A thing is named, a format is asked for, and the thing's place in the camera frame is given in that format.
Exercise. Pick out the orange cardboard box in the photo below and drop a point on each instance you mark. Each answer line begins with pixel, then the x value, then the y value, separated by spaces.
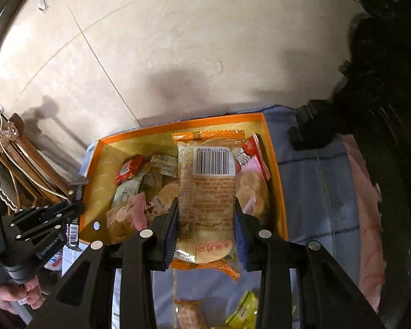
pixel 95 192

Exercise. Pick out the pink cloth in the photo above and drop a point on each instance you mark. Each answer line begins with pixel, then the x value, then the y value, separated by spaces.
pixel 366 219

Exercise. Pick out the red white snack packet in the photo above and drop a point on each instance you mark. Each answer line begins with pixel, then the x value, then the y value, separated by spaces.
pixel 248 150

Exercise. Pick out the black bulky object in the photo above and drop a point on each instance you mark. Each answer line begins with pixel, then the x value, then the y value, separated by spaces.
pixel 390 109

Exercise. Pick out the pink cake packet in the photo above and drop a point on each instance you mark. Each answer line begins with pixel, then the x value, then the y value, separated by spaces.
pixel 126 217

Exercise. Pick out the green white snack packet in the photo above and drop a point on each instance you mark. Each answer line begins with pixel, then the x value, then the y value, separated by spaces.
pixel 126 193

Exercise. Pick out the red candy packet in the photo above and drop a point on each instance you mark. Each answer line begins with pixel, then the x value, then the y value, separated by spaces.
pixel 128 173

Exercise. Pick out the round cake clear packet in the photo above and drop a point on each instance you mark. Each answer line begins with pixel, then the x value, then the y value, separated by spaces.
pixel 167 191

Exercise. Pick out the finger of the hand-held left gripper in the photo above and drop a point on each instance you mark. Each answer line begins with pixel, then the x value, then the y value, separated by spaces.
pixel 51 229
pixel 47 214

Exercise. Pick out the white packet with barcode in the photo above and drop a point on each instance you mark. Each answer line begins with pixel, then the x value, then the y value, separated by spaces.
pixel 73 234

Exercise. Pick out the person's left hand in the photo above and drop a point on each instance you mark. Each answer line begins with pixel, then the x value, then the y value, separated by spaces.
pixel 18 294

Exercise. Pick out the white packet with blue-red print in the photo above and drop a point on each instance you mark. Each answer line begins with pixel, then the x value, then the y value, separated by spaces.
pixel 54 258

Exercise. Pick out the brown printed snack packet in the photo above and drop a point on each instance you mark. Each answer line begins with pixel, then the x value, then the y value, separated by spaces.
pixel 164 165

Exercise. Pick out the large cake clear packet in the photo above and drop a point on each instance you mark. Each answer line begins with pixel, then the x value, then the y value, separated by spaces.
pixel 254 193

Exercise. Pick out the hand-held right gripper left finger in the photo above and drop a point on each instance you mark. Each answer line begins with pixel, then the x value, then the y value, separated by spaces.
pixel 171 229

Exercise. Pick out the carved wooden furniture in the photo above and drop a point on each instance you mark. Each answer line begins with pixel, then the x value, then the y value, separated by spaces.
pixel 30 164

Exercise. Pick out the orange-ended biscuit packet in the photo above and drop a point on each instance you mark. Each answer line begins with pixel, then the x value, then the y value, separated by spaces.
pixel 205 192

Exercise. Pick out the pink flat snack packet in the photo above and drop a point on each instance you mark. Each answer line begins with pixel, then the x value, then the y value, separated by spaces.
pixel 257 169

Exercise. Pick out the orange-sealed cake packet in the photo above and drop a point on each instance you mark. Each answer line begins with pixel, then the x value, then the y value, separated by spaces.
pixel 189 313

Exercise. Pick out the lemon yellow snack packet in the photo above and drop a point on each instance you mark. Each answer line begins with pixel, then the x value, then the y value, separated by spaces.
pixel 243 312

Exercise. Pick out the dark small snack packet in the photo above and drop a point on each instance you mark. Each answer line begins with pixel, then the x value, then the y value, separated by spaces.
pixel 78 186

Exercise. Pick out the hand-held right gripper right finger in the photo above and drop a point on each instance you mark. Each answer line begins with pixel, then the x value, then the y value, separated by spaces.
pixel 241 236

